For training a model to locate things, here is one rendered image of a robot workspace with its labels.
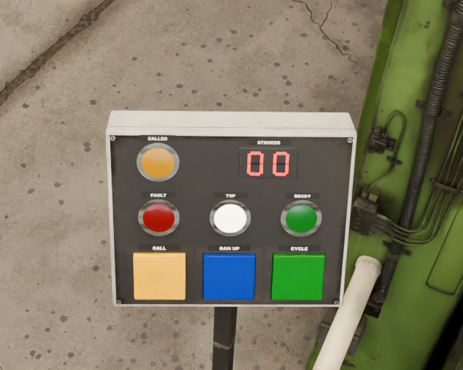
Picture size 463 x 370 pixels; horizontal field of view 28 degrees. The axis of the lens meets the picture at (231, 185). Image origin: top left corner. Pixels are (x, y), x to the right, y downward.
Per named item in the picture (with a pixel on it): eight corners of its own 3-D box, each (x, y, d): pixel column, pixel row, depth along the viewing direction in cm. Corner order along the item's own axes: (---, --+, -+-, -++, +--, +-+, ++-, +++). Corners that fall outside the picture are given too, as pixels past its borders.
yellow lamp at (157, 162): (168, 186, 126) (167, 167, 122) (138, 174, 127) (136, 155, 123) (178, 169, 127) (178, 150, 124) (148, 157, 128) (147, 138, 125)
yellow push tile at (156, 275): (186, 300, 134) (185, 255, 131) (134, 300, 134) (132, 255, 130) (186, 293, 136) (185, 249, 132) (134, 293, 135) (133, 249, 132)
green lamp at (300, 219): (311, 241, 130) (314, 225, 127) (280, 229, 131) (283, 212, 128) (319, 224, 132) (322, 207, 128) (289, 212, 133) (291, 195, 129)
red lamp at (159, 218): (169, 240, 129) (168, 224, 126) (140, 228, 130) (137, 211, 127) (178, 223, 131) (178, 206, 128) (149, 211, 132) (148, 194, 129)
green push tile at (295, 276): (322, 300, 135) (325, 256, 132) (271, 300, 135) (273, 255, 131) (320, 293, 137) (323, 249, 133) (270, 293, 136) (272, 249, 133)
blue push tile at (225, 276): (253, 300, 135) (255, 256, 132) (202, 300, 135) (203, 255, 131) (253, 293, 137) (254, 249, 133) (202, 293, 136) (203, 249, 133)
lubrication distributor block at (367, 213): (375, 250, 169) (387, 210, 158) (343, 238, 170) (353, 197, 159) (381, 236, 171) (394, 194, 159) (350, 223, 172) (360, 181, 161)
